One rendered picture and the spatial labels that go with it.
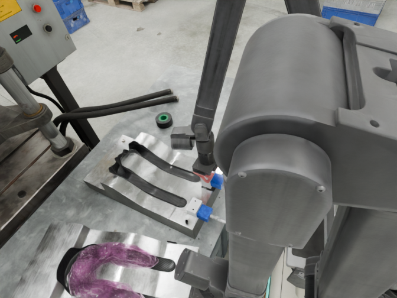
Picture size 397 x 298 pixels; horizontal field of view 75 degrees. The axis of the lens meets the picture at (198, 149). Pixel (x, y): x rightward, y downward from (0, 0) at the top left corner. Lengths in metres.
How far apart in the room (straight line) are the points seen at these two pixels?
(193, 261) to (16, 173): 1.10
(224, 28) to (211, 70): 0.10
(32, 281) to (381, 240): 0.90
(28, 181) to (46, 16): 0.71
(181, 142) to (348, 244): 0.59
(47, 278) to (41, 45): 0.90
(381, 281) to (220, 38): 0.48
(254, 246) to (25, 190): 1.19
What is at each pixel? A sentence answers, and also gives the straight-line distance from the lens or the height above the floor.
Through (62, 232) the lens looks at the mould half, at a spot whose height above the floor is 0.91.
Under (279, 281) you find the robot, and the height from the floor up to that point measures 0.28.
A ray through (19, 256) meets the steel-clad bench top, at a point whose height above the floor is 0.80.
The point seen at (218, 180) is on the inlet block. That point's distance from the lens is 0.88.
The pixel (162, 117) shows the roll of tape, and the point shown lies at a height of 0.82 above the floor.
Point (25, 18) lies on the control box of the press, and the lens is 1.30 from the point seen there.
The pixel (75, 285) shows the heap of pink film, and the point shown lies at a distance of 0.93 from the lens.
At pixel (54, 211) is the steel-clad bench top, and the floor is 0.80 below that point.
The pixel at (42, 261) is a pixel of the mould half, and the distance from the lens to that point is 0.98.
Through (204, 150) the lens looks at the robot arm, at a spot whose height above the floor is 1.10.
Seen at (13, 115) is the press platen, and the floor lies 1.04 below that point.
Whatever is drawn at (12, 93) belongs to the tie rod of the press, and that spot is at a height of 1.15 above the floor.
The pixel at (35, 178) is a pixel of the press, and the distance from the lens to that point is 1.36.
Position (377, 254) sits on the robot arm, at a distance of 0.23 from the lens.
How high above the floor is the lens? 1.69
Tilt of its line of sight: 51 degrees down
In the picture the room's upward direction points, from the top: 8 degrees counter-clockwise
